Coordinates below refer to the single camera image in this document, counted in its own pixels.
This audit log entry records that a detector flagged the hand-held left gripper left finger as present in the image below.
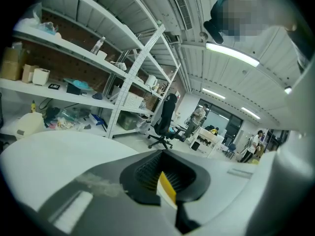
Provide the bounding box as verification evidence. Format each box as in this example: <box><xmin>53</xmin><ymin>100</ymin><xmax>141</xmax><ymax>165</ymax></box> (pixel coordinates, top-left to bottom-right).
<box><xmin>120</xmin><ymin>149</ymin><xmax>163</xmax><ymax>206</ymax></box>

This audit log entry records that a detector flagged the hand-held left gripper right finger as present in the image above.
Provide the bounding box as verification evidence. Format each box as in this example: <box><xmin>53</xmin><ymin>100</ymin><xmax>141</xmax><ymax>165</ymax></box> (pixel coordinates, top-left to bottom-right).
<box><xmin>162</xmin><ymin>149</ymin><xmax>212</xmax><ymax>235</ymax></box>

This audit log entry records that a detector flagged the white table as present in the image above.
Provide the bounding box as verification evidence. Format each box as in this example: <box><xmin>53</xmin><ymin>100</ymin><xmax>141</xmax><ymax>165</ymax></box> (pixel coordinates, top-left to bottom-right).
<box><xmin>189</xmin><ymin>126</ymin><xmax>225</xmax><ymax>159</ymax></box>

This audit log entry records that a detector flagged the blue chair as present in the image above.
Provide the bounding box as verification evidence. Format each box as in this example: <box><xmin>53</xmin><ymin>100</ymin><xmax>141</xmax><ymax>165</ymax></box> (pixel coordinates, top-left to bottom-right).
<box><xmin>225</xmin><ymin>143</ymin><xmax>237</xmax><ymax>160</ymax></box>

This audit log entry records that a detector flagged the green storage bin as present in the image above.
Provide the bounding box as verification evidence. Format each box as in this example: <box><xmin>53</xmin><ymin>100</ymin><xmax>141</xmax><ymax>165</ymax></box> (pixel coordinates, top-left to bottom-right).
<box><xmin>117</xmin><ymin>111</ymin><xmax>140</xmax><ymax>130</ymax></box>

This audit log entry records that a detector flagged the black office chair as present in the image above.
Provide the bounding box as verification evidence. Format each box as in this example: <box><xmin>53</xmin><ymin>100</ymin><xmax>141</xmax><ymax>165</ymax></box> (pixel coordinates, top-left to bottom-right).
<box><xmin>147</xmin><ymin>93</ymin><xmax>188</xmax><ymax>150</ymax></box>

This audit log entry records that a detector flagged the blue flat box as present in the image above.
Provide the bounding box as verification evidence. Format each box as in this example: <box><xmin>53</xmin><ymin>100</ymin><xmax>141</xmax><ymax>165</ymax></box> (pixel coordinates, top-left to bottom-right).
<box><xmin>88</xmin><ymin>113</ymin><xmax>108</xmax><ymax>127</ymax></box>

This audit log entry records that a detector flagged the white perforated box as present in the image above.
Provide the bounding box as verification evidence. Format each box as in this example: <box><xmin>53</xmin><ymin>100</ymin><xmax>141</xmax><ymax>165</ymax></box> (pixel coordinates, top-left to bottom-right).
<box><xmin>123</xmin><ymin>92</ymin><xmax>145</xmax><ymax>108</ymax></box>

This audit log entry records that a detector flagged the white metal shelving unit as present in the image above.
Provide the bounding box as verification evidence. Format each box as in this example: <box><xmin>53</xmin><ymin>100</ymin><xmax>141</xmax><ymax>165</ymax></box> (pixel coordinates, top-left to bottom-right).
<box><xmin>0</xmin><ymin>0</ymin><xmax>182</xmax><ymax>140</ymax></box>

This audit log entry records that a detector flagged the long ceiling light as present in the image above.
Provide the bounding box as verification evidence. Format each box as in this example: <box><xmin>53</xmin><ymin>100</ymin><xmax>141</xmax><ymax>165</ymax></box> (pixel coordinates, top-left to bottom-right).
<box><xmin>241</xmin><ymin>106</ymin><xmax>261</xmax><ymax>120</ymax></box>
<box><xmin>201</xmin><ymin>87</ymin><xmax>226</xmax><ymax>100</ymax></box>
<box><xmin>205</xmin><ymin>41</ymin><xmax>260</xmax><ymax>68</ymax></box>

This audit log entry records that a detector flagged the white electric kettle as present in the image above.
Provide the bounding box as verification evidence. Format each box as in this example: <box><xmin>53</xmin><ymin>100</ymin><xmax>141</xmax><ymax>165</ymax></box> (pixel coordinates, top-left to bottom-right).
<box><xmin>144</xmin><ymin>74</ymin><xmax>158</xmax><ymax>91</ymax></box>

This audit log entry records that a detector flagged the small black box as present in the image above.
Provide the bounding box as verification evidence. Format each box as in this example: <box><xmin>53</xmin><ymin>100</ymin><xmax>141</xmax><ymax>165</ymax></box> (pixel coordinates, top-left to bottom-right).
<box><xmin>66</xmin><ymin>84</ymin><xmax>81</xmax><ymax>95</ymax></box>

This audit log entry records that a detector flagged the teal cloth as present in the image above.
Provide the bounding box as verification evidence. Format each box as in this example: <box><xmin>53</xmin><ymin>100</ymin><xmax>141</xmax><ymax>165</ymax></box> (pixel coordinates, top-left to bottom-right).
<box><xmin>63</xmin><ymin>78</ymin><xmax>95</xmax><ymax>92</ymax></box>

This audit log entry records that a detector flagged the white plastic bin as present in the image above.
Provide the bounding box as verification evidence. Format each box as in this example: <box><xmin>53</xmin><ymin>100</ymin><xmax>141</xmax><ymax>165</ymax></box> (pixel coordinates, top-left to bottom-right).
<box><xmin>16</xmin><ymin>111</ymin><xmax>45</xmax><ymax>141</ymax></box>

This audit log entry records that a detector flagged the clear plastic water bottle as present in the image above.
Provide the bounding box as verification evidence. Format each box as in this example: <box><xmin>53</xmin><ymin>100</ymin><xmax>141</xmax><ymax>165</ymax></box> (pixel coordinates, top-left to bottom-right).
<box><xmin>90</xmin><ymin>36</ymin><xmax>106</xmax><ymax>55</ymax></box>

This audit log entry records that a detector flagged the white square container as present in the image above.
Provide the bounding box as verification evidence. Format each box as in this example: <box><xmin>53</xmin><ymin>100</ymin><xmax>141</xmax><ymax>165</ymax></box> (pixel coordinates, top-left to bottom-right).
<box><xmin>32</xmin><ymin>67</ymin><xmax>51</xmax><ymax>86</ymax></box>

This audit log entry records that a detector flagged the small cardboard box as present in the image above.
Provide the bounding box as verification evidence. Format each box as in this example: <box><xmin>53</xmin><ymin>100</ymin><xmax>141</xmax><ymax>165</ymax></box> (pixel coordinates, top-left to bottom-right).
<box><xmin>21</xmin><ymin>64</ymin><xmax>39</xmax><ymax>84</ymax></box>

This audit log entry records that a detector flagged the large cardboard box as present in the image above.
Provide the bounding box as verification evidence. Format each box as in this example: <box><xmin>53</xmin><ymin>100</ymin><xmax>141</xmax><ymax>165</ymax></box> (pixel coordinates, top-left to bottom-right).
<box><xmin>0</xmin><ymin>47</ymin><xmax>25</xmax><ymax>81</ymax></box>

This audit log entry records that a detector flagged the ceiling air vent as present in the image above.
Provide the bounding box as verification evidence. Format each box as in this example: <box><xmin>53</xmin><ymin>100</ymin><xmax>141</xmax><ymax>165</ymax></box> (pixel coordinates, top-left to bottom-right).
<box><xmin>167</xmin><ymin>0</ymin><xmax>193</xmax><ymax>31</ymax></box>

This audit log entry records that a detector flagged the person's head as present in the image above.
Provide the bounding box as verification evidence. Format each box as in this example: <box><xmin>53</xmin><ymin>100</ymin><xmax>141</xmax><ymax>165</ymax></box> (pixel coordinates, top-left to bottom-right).
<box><xmin>210</xmin><ymin>0</ymin><xmax>298</xmax><ymax>43</ymax></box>

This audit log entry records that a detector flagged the clear plastic bag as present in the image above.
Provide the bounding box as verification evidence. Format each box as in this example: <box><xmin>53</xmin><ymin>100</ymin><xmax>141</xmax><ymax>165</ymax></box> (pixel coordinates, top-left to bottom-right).
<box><xmin>18</xmin><ymin>2</ymin><xmax>60</xmax><ymax>36</ymax></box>

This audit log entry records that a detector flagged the black head-worn camera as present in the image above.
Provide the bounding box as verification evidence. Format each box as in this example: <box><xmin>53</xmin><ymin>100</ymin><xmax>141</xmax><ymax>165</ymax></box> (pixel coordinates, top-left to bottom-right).
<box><xmin>203</xmin><ymin>20</ymin><xmax>224</xmax><ymax>45</ymax></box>

